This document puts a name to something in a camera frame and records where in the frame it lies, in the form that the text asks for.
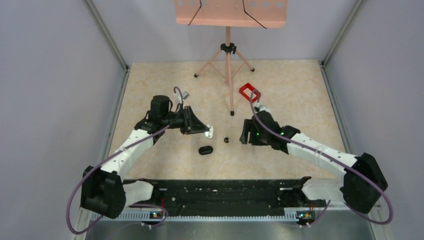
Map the black oval case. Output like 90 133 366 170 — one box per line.
198 145 214 156

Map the red plastic tray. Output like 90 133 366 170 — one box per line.
238 82 261 103

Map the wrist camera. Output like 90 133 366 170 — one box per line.
176 91 190 103
255 105 272 114

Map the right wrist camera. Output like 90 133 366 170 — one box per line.
255 105 272 114

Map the pink music stand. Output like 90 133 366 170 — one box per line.
173 0 289 116

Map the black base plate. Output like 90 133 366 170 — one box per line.
145 179 327 217

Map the white earbud charging case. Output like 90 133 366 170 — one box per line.
204 124 214 139

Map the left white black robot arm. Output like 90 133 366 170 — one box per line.
80 95 214 219

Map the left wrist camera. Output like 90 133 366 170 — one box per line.
176 91 190 103

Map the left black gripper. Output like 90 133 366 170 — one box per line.
162 105 209 135

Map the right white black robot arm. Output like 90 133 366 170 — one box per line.
239 111 391 214

